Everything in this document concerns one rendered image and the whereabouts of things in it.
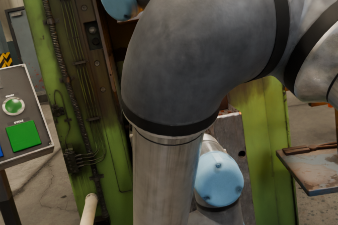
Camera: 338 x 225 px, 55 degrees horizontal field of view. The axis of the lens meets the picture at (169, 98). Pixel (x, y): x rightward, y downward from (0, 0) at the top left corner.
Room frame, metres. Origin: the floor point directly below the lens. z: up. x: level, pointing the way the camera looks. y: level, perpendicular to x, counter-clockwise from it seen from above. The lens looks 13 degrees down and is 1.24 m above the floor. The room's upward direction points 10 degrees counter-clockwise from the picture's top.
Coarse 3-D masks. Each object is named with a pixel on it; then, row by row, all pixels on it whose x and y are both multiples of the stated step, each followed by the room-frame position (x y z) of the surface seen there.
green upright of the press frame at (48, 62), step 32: (32, 0) 1.18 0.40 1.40; (96, 0) 1.21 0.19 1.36; (32, 32) 1.18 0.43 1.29; (64, 32) 1.19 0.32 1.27; (96, 32) 1.22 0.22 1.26; (96, 64) 1.20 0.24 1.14; (64, 96) 1.18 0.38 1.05; (96, 96) 1.19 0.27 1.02; (64, 128) 1.18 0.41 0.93; (96, 128) 1.19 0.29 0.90; (96, 160) 1.19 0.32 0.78; (128, 160) 1.20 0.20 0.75; (96, 192) 1.18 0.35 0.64; (128, 192) 1.19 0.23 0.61; (128, 224) 1.19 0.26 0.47
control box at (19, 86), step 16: (0, 80) 0.95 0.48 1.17; (16, 80) 0.97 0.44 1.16; (0, 96) 0.93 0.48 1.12; (16, 96) 0.94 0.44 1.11; (32, 96) 0.96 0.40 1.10; (0, 112) 0.90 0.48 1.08; (32, 112) 0.93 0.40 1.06; (0, 128) 0.88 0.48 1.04; (48, 128) 0.92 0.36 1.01; (0, 144) 0.85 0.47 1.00; (48, 144) 0.89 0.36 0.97; (0, 160) 0.83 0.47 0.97; (16, 160) 0.86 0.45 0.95
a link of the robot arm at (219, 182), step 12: (204, 144) 0.53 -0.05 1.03; (216, 144) 0.54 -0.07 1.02; (204, 156) 0.49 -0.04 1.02; (216, 156) 0.47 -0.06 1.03; (228, 156) 0.48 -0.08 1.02; (204, 168) 0.45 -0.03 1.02; (216, 168) 0.45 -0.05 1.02; (228, 168) 0.45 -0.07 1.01; (204, 180) 0.44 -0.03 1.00; (216, 180) 0.44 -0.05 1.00; (228, 180) 0.45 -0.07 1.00; (240, 180) 0.45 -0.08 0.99; (204, 192) 0.44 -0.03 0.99; (216, 192) 0.44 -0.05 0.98; (228, 192) 0.45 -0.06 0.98; (240, 192) 0.45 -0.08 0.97; (204, 204) 0.47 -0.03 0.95; (216, 204) 0.44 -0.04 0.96; (228, 204) 0.45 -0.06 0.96
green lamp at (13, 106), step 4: (8, 100) 0.93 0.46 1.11; (12, 100) 0.93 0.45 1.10; (16, 100) 0.93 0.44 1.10; (8, 104) 0.92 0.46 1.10; (12, 104) 0.92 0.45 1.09; (16, 104) 0.92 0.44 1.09; (20, 104) 0.93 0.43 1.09; (8, 108) 0.91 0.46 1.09; (12, 108) 0.91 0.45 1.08; (16, 108) 0.92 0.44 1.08; (20, 108) 0.92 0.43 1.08; (12, 112) 0.91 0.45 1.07; (16, 112) 0.91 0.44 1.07
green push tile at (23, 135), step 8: (32, 120) 0.91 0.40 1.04; (8, 128) 0.87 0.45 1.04; (16, 128) 0.88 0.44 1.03; (24, 128) 0.89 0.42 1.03; (32, 128) 0.90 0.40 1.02; (8, 136) 0.86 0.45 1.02; (16, 136) 0.87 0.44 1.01; (24, 136) 0.87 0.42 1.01; (32, 136) 0.88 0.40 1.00; (16, 144) 0.86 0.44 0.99; (24, 144) 0.86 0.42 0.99; (32, 144) 0.87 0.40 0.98; (40, 144) 0.88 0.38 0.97
